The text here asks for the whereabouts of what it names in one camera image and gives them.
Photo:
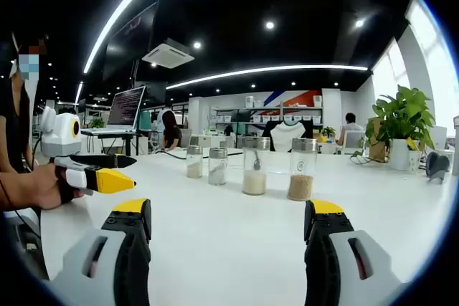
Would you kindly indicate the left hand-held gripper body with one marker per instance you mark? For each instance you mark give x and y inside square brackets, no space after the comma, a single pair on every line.
[61,141]

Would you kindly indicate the white mesh office chair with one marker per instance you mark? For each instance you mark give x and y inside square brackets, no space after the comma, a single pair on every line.
[355,141]

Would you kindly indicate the small potted plant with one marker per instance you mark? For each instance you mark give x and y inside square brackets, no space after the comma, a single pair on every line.
[328,131]

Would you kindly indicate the person's left hand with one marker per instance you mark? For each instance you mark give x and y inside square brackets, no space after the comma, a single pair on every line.
[43,187]

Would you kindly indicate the shelf with white bins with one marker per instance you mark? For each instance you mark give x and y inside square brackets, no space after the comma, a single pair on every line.
[265,118]

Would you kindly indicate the tall seasoning bottle brown contents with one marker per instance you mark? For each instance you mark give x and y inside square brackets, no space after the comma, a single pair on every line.
[300,187]

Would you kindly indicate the distant green plant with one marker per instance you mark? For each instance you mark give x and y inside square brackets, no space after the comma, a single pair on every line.
[97,123]

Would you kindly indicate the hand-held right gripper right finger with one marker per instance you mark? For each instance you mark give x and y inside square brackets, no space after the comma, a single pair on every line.
[373,270]

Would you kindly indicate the black laptop stand desk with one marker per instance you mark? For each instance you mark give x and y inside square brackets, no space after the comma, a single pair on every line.
[114,135]

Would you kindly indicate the brown paper bag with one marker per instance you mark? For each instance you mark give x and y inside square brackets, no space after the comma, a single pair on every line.
[376,141]

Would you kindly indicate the small seasoning bottle grey contents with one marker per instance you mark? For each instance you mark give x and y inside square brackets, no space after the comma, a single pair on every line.
[217,175]

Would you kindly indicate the ceiling air conditioner unit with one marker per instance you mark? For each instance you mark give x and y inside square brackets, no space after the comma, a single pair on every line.
[168,54]

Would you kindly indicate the tall seasoning bottle white contents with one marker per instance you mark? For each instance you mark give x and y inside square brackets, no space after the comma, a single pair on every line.
[254,182]

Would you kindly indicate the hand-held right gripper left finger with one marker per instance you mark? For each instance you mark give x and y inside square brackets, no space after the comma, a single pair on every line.
[89,266]

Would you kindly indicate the open silver laptop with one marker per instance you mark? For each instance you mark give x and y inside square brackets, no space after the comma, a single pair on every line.
[125,105]

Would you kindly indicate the potted green plant white pot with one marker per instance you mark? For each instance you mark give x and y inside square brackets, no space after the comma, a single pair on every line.
[405,116]

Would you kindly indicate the long curved ceiling light strip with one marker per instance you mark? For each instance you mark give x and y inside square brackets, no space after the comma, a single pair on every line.
[269,69]
[118,12]

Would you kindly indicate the small seasoning bottle beige contents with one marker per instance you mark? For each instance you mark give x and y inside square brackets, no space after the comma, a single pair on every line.
[194,170]

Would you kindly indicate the large hanging dark screen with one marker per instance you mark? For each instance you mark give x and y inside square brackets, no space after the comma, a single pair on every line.
[129,41]

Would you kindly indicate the black monitor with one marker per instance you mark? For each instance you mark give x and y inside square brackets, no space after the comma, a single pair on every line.
[156,92]

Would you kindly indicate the group of ceiling spotlights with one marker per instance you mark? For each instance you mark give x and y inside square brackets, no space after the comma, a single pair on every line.
[269,25]

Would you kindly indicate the black chair with white shirt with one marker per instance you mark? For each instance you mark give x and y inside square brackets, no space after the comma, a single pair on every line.
[287,137]

